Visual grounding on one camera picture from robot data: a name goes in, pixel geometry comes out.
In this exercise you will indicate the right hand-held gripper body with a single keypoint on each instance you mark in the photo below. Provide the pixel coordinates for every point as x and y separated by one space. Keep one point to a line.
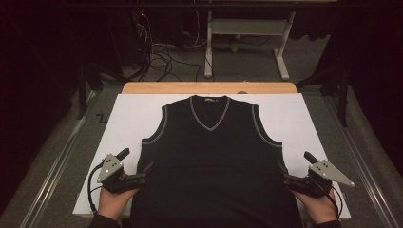
326 172

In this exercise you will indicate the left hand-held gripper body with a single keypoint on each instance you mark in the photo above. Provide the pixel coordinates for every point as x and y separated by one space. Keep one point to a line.
109 169

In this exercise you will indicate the black knit vest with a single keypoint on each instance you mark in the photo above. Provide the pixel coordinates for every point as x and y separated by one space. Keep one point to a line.
212 171

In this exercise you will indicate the person's left hand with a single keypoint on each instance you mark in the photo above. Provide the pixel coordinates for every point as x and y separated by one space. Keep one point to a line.
112 204

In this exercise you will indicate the person's right hand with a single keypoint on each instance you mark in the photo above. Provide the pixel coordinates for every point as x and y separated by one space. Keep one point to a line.
318 209

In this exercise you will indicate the white paper sheet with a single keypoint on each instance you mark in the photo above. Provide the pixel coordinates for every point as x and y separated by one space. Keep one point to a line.
133 123

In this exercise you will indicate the person's right dark sleeve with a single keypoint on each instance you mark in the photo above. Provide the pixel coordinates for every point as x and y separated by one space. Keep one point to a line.
328 224

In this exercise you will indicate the person's dark sleeve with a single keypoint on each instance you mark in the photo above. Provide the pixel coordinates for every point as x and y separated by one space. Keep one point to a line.
103 222
328 224

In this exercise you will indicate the person's left dark sleeve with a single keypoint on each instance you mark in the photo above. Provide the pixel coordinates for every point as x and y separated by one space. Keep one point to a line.
103 222

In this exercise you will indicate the black stand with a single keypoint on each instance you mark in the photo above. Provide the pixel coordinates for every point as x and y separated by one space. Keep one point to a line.
83 91
342 95

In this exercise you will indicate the wooden table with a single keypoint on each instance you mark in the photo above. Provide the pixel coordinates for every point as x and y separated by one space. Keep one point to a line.
177 87

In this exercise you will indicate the dark computer tower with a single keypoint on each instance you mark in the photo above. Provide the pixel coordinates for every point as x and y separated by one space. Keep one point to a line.
142 34

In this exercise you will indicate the aluminium floor rail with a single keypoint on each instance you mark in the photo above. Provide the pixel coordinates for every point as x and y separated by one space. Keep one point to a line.
358 164
53 167

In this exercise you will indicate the white metal desk frame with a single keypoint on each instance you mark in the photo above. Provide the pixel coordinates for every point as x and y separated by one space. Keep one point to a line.
247 27

